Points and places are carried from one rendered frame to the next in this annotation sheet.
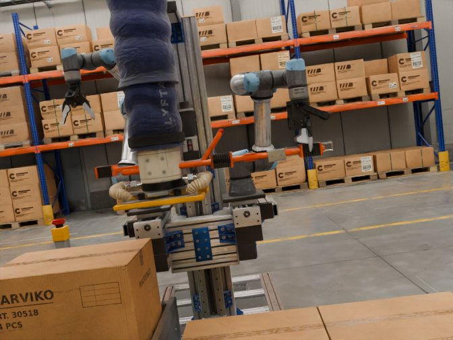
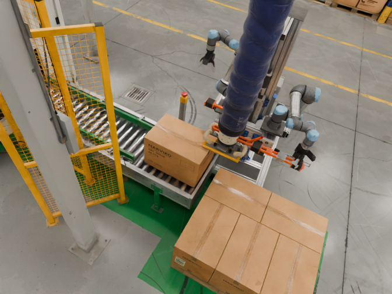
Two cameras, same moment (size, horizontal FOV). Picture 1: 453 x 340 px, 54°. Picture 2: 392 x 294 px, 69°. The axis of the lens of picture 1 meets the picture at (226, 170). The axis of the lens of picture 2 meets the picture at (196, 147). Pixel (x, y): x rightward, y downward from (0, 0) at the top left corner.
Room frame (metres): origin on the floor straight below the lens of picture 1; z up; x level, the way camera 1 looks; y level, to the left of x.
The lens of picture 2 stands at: (0.05, 0.03, 3.01)
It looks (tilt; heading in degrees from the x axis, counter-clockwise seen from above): 49 degrees down; 16
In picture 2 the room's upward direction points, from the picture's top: 11 degrees clockwise
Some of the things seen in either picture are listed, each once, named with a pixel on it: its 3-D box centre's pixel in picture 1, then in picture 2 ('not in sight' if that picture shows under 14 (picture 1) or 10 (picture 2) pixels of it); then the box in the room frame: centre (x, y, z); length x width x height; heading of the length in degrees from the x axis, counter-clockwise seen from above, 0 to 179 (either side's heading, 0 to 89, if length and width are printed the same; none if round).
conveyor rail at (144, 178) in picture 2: not in sight; (94, 152); (1.51, 1.55, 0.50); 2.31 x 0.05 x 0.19; 87
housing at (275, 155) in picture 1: (276, 155); (280, 157); (1.75, -0.20, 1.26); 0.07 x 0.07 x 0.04; 87
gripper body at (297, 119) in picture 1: (298, 115); (301, 151); (1.75, -0.31, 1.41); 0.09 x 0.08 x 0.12; 87
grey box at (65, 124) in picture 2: not in sight; (60, 130); (0.90, 1.15, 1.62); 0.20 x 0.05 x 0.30; 87
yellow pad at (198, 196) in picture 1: (160, 197); (221, 149); (1.67, 0.27, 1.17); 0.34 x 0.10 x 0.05; 87
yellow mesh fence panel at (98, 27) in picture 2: not in sight; (69, 150); (1.10, 1.40, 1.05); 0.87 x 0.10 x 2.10; 139
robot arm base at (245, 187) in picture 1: (241, 185); (275, 121); (2.34, -0.07, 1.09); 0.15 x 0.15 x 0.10
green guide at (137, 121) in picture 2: not in sight; (102, 102); (2.12, 1.87, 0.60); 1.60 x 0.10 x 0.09; 87
